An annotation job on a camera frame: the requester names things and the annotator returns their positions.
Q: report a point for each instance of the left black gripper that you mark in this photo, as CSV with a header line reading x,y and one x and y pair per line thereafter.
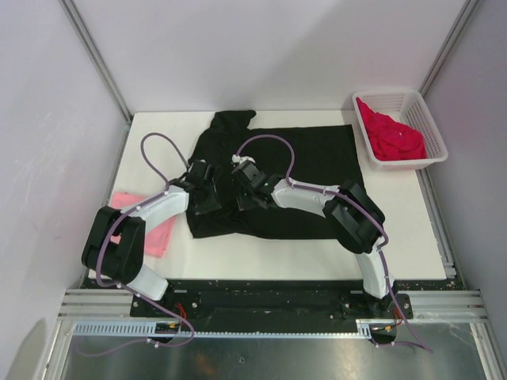
x,y
213,204

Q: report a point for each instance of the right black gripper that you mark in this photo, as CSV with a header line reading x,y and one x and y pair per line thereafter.
x,y
243,204

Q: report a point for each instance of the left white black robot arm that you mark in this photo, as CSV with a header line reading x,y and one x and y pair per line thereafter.
x,y
115,247

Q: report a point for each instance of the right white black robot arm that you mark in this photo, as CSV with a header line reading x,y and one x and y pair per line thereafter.
x,y
356,221

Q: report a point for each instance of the pink folded t shirt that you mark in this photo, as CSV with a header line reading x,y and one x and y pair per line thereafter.
x,y
157,240

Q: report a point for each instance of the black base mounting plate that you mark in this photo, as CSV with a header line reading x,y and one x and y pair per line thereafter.
x,y
271,306

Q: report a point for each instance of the red crumpled t shirt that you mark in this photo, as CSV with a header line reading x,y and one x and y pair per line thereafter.
x,y
389,139

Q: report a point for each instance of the white plastic basket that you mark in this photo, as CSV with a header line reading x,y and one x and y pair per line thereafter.
x,y
408,107

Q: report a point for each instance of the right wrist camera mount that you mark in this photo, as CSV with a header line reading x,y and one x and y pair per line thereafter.
x,y
238,160

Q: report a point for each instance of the left aluminium frame post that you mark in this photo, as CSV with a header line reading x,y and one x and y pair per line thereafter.
x,y
89,44

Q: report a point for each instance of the aluminium frame post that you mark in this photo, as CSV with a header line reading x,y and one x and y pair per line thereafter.
x,y
459,27
89,44

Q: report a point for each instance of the right aluminium frame post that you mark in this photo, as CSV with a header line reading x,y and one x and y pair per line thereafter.
x,y
459,27

